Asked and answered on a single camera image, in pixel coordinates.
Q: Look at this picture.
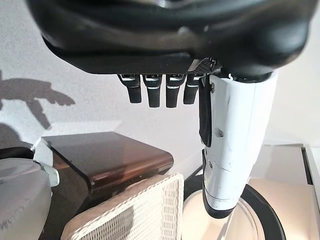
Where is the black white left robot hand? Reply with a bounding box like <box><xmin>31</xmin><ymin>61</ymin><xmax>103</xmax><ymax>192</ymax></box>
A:
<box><xmin>24</xmin><ymin>0</ymin><xmax>312</xmax><ymax>220</ymax></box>

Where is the round washing machine door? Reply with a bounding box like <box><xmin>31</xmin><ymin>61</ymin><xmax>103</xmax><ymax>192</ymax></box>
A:
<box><xmin>183</xmin><ymin>183</ymin><xmax>287</xmax><ymax>240</ymax></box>

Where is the dark brown stool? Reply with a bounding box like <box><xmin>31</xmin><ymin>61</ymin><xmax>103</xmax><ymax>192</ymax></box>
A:
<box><xmin>41</xmin><ymin>131</ymin><xmax>175</xmax><ymax>240</ymax></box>

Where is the cream wicker laundry basket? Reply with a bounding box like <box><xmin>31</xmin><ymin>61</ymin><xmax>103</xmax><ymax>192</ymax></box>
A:
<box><xmin>61</xmin><ymin>173</ymin><xmax>185</xmax><ymax>240</ymax></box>

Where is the white counter cabinet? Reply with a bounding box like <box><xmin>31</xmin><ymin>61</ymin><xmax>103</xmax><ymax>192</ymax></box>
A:
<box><xmin>247</xmin><ymin>143</ymin><xmax>320</xmax><ymax>240</ymax></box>

